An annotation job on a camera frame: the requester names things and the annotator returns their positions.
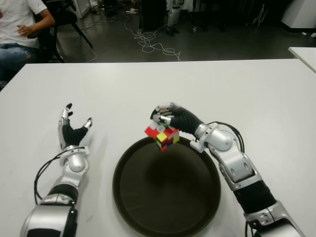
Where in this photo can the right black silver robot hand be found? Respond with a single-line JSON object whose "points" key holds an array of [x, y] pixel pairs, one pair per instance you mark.
{"points": [[185, 121]]}

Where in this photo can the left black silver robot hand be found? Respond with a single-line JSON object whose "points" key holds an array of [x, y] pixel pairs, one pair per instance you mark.
{"points": [[71, 135]]}

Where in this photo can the multicolour Rubik's cube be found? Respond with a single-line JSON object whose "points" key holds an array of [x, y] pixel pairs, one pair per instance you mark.
{"points": [[163, 137]]}

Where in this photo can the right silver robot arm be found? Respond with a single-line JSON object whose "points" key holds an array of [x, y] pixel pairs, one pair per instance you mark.
{"points": [[237, 165]]}

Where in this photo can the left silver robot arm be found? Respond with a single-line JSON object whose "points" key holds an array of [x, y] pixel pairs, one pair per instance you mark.
{"points": [[74, 168]]}

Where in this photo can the dark brown round plate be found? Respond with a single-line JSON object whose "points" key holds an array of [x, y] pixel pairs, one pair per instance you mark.
{"points": [[168, 197]]}

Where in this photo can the silver humanoid robot legs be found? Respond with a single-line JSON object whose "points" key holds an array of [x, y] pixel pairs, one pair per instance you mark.
{"points": [[173, 14]]}

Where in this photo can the tall black cabinet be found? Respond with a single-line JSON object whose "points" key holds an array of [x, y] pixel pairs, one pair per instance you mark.
{"points": [[154, 14]]}

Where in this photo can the black office chair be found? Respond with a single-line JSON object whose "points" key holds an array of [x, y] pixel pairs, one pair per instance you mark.
{"points": [[64, 17]]}

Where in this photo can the white power strip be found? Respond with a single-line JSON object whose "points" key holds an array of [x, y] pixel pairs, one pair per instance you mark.
{"points": [[132, 11]]}

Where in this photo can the seated person in white shirt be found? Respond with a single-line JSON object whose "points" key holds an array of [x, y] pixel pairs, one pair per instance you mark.
{"points": [[17, 22]]}

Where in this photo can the white partition panel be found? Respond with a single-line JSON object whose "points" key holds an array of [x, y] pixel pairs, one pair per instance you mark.
{"points": [[82, 8]]}

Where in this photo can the neighbouring white table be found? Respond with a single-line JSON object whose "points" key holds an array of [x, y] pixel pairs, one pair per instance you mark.
{"points": [[304, 55]]}

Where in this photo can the small white floor object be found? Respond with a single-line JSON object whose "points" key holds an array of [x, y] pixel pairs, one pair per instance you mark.
{"points": [[313, 35]]}

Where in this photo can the white cabinet with black base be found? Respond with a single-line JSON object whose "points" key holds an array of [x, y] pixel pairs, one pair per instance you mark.
{"points": [[301, 14]]}

